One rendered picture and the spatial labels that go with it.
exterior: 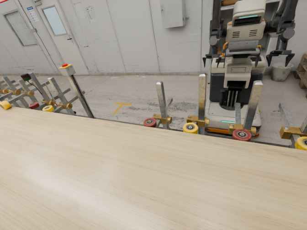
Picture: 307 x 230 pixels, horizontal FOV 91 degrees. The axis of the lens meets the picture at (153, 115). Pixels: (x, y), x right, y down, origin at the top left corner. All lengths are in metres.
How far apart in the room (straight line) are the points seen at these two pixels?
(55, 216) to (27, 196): 0.20
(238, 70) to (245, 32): 0.33
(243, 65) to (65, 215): 1.67
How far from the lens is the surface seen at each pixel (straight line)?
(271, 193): 0.71
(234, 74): 1.72
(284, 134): 1.04
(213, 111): 2.05
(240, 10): 1.55
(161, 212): 0.63
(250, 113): 0.94
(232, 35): 1.62
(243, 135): 0.86
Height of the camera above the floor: 1.49
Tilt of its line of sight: 36 degrees down
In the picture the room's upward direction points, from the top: 12 degrees counter-clockwise
